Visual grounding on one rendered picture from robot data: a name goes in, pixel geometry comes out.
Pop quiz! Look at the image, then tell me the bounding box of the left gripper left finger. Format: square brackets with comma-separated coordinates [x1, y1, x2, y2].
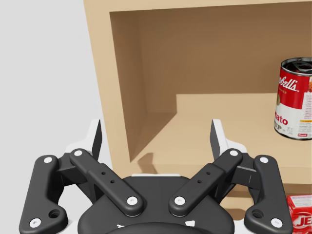
[19, 118, 145, 232]

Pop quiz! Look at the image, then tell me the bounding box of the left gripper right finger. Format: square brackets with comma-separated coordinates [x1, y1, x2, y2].
[168, 118, 293, 234]

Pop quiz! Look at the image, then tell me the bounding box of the red and white can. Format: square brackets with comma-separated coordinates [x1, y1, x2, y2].
[273, 57, 312, 141]

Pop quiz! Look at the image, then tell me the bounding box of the pale wooden shelf unit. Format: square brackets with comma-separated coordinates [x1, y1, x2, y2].
[82, 0, 312, 211]

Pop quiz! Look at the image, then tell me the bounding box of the red and white carton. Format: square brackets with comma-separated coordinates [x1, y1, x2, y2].
[286, 194, 312, 234]

